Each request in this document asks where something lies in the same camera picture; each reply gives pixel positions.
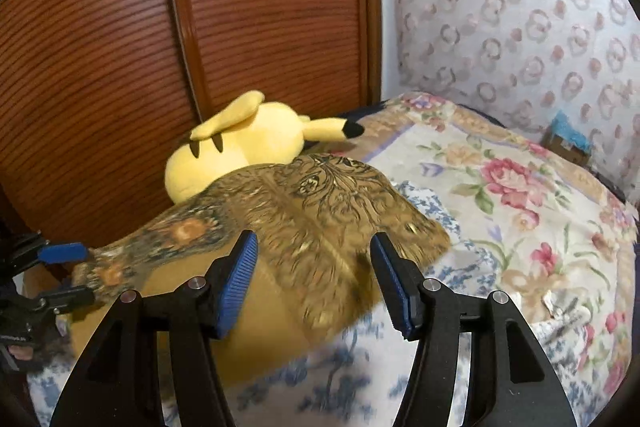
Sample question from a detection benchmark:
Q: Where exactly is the yellow plush toy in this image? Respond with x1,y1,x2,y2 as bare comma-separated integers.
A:
165,90,365,204

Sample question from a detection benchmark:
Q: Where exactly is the brown patterned shirt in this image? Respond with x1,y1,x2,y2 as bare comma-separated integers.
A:
22,152,451,400

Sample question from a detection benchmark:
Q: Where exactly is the wooden louvered wardrobe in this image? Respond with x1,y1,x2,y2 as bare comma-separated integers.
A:
0,0,386,258

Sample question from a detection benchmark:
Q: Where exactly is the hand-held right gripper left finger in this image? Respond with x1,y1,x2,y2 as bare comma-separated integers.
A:
50,229,260,427

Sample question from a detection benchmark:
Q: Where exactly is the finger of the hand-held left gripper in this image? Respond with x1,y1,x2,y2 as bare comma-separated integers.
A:
30,286,96,315
15,234,90,265

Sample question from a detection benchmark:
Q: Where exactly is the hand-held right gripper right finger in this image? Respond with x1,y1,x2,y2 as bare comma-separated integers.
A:
370,232,578,427

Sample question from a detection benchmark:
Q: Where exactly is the ring patterned wall curtain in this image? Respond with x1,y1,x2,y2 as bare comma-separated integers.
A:
375,0,640,202

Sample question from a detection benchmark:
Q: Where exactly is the small wooden box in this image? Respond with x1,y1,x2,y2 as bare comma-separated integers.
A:
542,132,593,168

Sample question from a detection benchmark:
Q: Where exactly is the floral blanket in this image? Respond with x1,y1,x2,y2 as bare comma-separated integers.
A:
345,91,640,408

